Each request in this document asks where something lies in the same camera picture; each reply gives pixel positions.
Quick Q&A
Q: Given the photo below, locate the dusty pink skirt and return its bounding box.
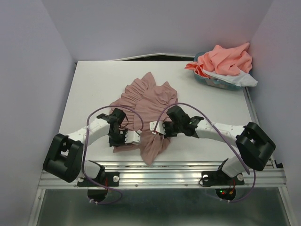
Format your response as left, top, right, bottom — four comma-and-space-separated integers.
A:
110, 72, 178, 165

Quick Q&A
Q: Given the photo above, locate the white light blue cloth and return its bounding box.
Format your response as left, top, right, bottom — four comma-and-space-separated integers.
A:
202, 69, 258, 87

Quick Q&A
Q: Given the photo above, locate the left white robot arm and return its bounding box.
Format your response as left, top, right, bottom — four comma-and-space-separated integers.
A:
43, 108, 128, 183

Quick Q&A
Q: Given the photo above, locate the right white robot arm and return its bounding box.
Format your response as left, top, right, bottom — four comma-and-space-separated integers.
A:
155, 105, 276, 184

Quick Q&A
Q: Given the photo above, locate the light blue patterned bin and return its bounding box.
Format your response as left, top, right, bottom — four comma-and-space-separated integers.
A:
193, 52, 243, 93

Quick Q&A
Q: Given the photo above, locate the coral orange skirt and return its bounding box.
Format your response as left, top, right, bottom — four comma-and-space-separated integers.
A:
185, 42, 253, 78

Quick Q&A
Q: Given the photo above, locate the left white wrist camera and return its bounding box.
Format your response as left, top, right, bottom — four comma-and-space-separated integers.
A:
125, 131, 141, 145

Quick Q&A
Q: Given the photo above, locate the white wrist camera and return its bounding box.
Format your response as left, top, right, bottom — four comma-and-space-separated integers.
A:
149, 121, 166, 135
125, 131, 141, 145

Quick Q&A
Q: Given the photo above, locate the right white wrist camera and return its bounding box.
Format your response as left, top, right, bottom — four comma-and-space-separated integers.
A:
149, 121, 166, 135

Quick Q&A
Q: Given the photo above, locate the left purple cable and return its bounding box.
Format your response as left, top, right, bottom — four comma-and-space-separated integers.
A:
81, 105, 144, 205

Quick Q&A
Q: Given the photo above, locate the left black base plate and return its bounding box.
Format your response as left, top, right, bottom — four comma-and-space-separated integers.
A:
77, 160, 123, 205

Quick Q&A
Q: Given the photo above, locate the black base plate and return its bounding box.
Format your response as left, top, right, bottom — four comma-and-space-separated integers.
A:
77, 160, 123, 205
198, 170, 245, 202

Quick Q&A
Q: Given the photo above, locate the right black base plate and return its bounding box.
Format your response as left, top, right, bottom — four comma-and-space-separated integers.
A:
198, 170, 245, 202

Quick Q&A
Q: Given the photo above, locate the aluminium rail frame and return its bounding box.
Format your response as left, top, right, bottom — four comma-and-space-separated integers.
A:
27, 87, 292, 226

